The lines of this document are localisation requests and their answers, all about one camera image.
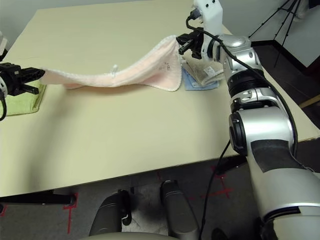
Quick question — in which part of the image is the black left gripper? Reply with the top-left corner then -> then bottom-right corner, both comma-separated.
0,62 -> 46,97

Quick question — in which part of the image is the beige folded towel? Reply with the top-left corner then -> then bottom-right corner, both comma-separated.
182,53 -> 225,86

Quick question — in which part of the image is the beige robot torso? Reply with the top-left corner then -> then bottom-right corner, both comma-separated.
81,231 -> 173,240

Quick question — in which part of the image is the grey robot leg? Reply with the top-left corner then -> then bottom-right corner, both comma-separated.
159,180 -> 201,240
88,191 -> 132,237

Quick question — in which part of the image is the pink towel with white trim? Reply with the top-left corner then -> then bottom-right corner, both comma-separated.
39,34 -> 183,93

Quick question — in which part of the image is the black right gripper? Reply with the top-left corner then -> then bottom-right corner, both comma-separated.
175,31 -> 206,60

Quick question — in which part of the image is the black table frame bar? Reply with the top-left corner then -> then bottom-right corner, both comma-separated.
0,188 -> 77,206

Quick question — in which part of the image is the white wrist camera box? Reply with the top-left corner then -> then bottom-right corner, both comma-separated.
0,31 -> 9,62
192,0 -> 224,36

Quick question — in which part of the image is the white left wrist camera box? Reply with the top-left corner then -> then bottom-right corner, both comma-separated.
0,31 -> 9,62

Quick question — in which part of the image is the grey right robot leg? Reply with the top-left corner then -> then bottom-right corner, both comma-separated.
159,180 -> 201,240

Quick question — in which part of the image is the green folded towel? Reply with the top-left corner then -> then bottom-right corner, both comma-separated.
0,79 -> 47,117

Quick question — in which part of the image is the red floor tape cross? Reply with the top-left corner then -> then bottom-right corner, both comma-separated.
199,164 -> 233,200
63,192 -> 80,235

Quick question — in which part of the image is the black tripod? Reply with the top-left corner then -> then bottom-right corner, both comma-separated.
248,0 -> 303,68

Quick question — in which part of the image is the light blue folded towel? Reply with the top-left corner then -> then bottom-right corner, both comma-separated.
181,67 -> 220,91

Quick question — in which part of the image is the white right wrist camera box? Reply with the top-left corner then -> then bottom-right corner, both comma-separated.
192,0 -> 224,36

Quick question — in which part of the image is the grey left robot leg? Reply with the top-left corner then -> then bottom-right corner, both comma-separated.
88,191 -> 132,237

